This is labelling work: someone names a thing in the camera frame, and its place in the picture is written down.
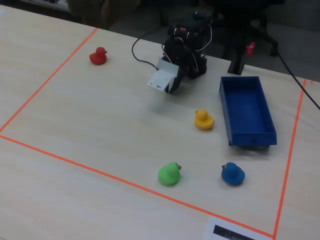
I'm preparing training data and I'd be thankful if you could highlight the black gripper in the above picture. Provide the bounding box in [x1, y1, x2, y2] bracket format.
[161, 37, 191, 95]

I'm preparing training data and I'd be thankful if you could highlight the green rubber duck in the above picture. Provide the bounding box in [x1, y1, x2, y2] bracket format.
[157, 161, 183, 187]

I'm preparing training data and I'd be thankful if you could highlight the yellow rubber duck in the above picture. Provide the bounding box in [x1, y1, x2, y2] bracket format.
[194, 109, 216, 131]

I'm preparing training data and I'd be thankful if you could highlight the blue rectangular plastic box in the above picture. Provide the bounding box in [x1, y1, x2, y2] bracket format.
[219, 75, 278, 151]

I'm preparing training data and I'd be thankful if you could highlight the red rubber duck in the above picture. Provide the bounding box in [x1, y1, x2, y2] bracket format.
[89, 46, 109, 66]

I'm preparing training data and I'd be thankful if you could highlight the blue rubber duck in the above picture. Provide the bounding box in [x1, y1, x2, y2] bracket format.
[221, 162, 246, 187]

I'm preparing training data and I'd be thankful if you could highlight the black clamp stand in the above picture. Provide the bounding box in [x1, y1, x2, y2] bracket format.
[227, 29, 248, 76]

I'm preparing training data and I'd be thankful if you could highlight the long orange tape line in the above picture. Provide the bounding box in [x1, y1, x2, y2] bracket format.
[0, 134, 275, 238]

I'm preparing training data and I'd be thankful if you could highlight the white paper with black print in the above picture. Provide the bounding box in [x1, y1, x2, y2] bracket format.
[204, 216, 274, 240]

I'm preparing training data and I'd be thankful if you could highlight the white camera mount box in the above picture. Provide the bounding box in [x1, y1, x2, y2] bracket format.
[146, 56, 181, 92]

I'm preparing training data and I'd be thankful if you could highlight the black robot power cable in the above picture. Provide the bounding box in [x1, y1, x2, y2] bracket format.
[131, 26, 163, 70]

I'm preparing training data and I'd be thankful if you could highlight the red clamp handle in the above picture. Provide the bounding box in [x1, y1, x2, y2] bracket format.
[245, 41, 256, 56]

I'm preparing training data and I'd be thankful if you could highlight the black thick cable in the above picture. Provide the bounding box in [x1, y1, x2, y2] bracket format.
[274, 48, 320, 111]

